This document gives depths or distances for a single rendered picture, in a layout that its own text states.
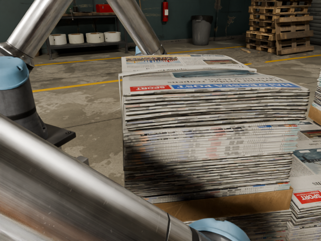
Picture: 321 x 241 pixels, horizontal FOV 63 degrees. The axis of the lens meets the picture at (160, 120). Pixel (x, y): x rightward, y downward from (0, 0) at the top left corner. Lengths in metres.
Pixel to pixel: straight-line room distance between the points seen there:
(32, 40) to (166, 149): 0.62
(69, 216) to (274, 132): 0.35
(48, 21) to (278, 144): 0.73
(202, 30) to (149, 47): 6.63
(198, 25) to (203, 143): 7.14
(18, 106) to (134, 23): 0.42
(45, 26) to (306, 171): 0.82
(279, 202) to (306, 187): 0.15
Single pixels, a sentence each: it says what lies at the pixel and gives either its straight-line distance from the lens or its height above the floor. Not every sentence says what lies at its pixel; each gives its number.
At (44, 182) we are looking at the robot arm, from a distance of 0.19.
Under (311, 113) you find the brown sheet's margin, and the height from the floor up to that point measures 0.86.
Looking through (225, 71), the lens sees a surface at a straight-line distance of 0.57.
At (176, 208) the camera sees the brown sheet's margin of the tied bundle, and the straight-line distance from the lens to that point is 0.45.
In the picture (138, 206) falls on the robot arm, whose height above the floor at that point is 1.06.
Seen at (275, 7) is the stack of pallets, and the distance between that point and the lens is 6.87.
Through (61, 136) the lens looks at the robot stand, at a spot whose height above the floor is 0.82.
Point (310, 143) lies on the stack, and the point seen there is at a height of 0.83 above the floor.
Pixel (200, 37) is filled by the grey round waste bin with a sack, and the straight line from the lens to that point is 7.55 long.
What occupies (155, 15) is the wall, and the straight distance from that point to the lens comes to 7.52.
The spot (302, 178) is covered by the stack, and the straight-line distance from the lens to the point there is 0.69.
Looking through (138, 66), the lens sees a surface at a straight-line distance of 0.60.
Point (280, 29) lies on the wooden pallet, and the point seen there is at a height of 0.55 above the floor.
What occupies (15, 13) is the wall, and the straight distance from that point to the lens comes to 6.87.
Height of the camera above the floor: 1.20
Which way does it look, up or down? 25 degrees down
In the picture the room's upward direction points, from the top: straight up
